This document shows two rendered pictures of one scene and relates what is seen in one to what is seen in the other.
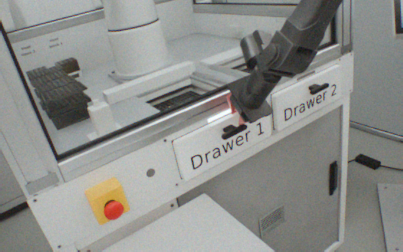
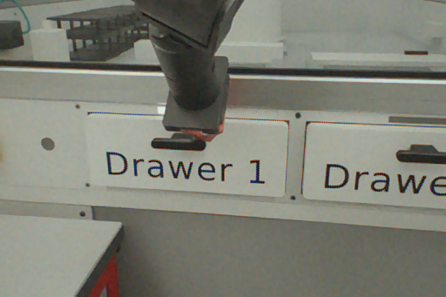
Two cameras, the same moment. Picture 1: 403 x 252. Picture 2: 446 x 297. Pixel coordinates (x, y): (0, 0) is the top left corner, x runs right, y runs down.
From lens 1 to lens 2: 0.56 m
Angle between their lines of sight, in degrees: 33
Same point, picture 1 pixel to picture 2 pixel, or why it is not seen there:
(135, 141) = (32, 85)
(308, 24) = not seen: outside the picture
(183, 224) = (39, 239)
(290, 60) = not seen: outside the picture
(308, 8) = not seen: outside the picture
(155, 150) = (58, 113)
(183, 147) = (96, 130)
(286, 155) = (334, 261)
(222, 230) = (49, 280)
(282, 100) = (325, 142)
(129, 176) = (14, 132)
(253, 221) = not seen: outside the picture
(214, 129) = (156, 127)
